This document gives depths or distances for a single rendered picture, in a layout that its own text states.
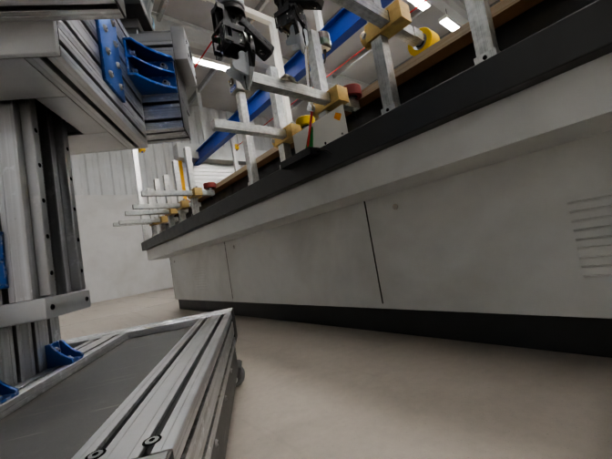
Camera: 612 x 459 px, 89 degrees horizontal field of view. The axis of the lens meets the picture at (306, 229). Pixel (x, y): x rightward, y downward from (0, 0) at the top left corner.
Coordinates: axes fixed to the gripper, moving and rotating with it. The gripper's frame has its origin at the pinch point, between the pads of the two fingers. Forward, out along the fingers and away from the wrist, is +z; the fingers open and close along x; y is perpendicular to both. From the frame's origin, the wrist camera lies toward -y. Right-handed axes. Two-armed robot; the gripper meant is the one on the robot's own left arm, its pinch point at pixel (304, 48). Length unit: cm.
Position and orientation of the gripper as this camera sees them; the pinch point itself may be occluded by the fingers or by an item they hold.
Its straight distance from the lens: 116.0
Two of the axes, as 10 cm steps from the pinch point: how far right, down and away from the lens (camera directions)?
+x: -4.9, 0.3, -8.7
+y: -8.5, 1.8, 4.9
